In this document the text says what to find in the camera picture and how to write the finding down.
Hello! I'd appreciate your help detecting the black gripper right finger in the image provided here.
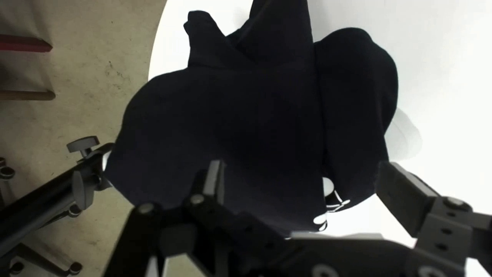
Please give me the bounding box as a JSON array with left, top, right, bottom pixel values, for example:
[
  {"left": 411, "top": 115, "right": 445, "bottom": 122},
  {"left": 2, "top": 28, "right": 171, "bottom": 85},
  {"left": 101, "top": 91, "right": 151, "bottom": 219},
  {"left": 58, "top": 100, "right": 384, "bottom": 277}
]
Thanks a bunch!
[{"left": 376, "top": 162, "right": 440, "bottom": 237}]

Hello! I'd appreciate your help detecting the black piece of clothing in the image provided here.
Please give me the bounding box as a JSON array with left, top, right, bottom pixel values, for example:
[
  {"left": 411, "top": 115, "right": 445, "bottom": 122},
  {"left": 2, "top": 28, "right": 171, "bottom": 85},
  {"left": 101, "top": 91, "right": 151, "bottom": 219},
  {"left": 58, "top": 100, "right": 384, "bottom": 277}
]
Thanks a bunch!
[{"left": 107, "top": 0, "right": 399, "bottom": 232}]

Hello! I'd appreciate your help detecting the black tripod stand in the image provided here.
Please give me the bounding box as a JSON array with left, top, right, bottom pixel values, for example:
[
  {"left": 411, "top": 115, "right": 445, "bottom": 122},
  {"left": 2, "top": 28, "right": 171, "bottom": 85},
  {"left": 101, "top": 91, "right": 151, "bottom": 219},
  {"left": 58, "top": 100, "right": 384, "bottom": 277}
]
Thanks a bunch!
[{"left": 0, "top": 135, "right": 113, "bottom": 277}]

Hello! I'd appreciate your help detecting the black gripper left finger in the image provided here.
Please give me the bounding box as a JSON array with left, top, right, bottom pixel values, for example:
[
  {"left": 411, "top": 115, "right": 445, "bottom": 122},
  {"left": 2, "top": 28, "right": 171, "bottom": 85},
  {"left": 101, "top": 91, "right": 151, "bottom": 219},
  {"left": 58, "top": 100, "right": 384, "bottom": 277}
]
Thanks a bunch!
[{"left": 185, "top": 160, "right": 227, "bottom": 208}]

